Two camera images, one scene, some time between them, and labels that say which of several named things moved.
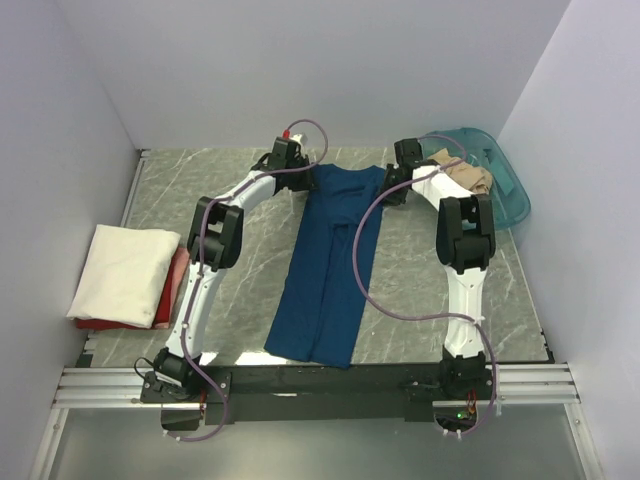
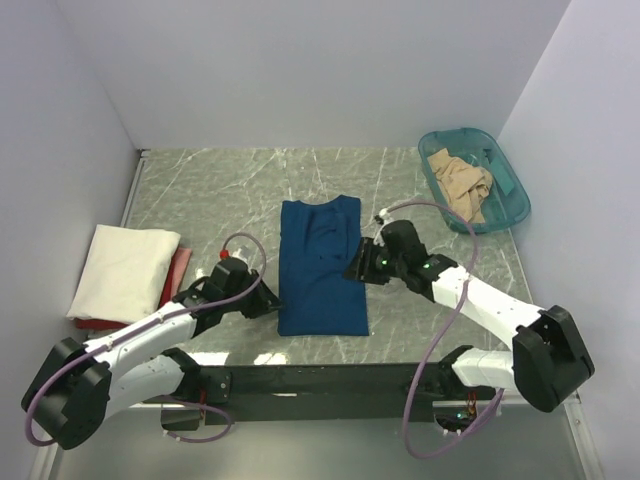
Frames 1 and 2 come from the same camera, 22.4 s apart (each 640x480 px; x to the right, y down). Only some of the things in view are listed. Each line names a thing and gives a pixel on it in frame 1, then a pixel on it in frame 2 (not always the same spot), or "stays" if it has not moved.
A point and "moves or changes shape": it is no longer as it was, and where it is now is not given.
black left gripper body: [300, 178] to [252, 303]
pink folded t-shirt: [182, 262] stays
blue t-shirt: [317, 315] moves or changes shape
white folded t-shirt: [124, 274] stays
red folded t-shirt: [161, 311] stays
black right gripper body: [397, 197] to [376, 265]
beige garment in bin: [470, 177] stays
